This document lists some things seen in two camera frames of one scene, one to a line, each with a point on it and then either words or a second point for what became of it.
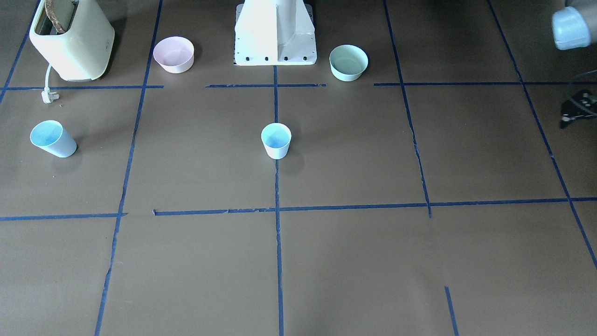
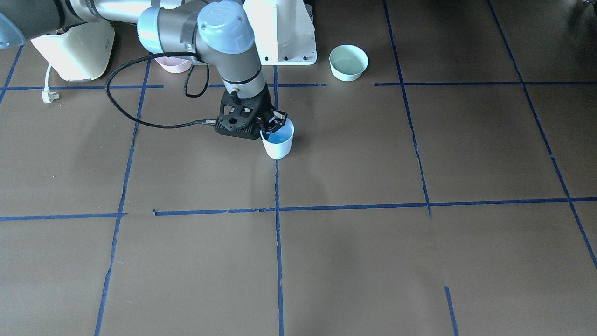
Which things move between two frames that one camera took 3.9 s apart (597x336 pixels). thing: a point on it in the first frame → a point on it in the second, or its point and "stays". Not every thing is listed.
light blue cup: [276, 138] stays
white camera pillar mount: [269, 32] stays
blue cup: [51, 136] → [280, 142]
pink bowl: [174, 54] stays
